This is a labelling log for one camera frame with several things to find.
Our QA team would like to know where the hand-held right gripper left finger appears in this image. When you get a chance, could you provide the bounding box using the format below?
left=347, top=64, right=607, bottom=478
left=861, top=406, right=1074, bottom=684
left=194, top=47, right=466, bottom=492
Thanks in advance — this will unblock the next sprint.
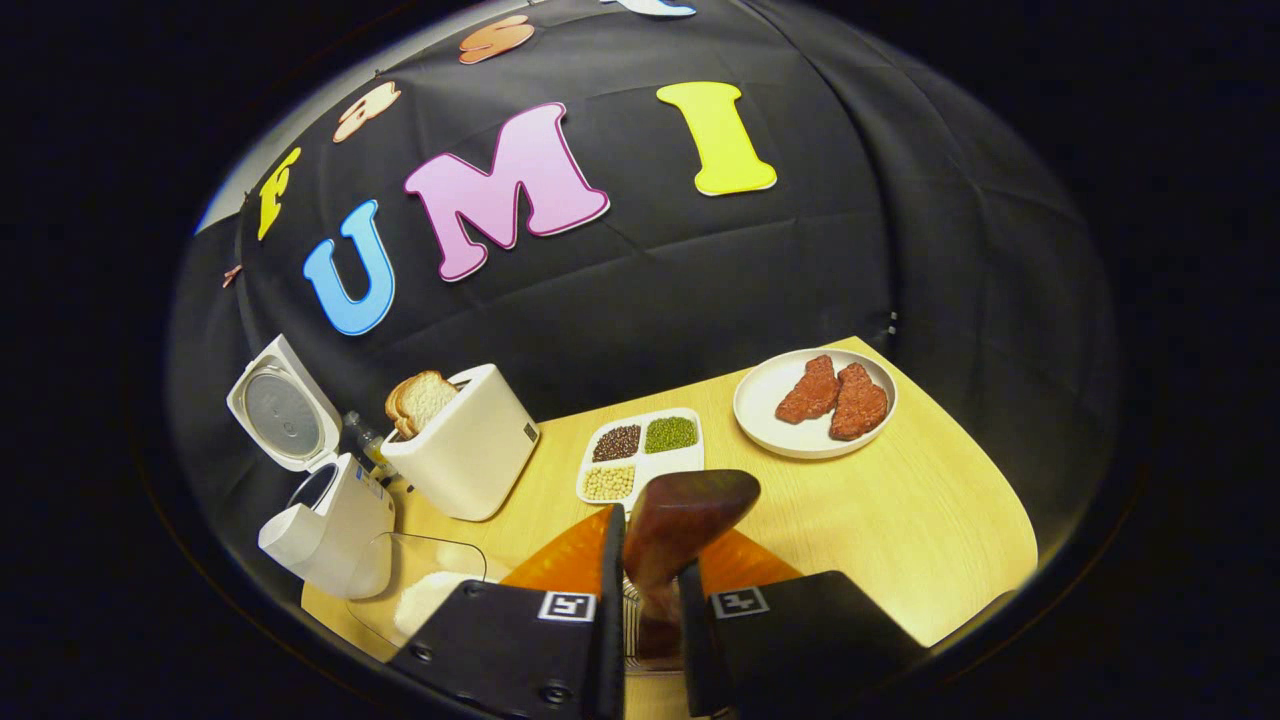
left=388, top=503, right=627, bottom=720

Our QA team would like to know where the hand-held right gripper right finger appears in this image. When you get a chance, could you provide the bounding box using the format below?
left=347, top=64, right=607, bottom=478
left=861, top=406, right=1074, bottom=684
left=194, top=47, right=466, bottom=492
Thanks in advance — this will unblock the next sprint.
left=678, top=528, right=931, bottom=720

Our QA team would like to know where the wire chopstick holder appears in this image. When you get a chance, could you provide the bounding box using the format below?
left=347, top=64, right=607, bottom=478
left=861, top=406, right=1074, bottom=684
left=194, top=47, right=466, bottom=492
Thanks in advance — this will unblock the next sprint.
left=625, top=575, right=686, bottom=673

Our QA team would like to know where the brown wooden spoon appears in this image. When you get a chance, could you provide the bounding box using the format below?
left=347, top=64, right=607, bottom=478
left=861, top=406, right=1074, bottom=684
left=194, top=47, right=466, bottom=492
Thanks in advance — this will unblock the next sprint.
left=622, top=469, right=762, bottom=661

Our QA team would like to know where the white rice cooker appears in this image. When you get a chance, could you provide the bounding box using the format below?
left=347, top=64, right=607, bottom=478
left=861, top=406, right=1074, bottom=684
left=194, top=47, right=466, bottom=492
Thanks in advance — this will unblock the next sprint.
left=226, top=334, right=397, bottom=601

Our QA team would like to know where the white divided bean dish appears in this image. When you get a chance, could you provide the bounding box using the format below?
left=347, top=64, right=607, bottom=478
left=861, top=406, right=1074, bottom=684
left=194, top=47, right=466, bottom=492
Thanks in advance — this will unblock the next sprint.
left=576, top=407, right=706, bottom=508

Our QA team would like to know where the clear plastic container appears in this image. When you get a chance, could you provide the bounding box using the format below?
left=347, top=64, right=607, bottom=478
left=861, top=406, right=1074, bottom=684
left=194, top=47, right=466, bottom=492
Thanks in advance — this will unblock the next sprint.
left=345, top=530, right=491, bottom=649

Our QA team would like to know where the white toaster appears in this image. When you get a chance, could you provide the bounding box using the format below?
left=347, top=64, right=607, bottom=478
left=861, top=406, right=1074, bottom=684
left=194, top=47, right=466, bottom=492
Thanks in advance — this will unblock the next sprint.
left=381, top=363, right=541, bottom=523

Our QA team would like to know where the white round plate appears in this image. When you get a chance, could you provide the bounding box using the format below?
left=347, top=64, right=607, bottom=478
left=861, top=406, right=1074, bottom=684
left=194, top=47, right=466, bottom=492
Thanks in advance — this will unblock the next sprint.
left=733, top=348, right=899, bottom=460

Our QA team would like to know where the toasted bread slice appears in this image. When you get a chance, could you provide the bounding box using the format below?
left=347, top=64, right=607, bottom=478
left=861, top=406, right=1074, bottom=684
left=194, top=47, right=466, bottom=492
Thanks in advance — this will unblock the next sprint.
left=398, top=371, right=459, bottom=433
left=385, top=378, right=416, bottom=439

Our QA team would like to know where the small clear bottle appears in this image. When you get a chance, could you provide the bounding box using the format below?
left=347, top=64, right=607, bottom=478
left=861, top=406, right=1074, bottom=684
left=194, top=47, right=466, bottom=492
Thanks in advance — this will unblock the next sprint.
left=342, top=410, right=396, bottom=486

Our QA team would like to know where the black backdrop cloth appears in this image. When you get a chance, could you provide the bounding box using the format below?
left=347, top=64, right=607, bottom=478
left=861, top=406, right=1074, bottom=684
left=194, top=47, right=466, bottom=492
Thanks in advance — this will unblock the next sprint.
left=165, top=0, right=1119, bottom=561

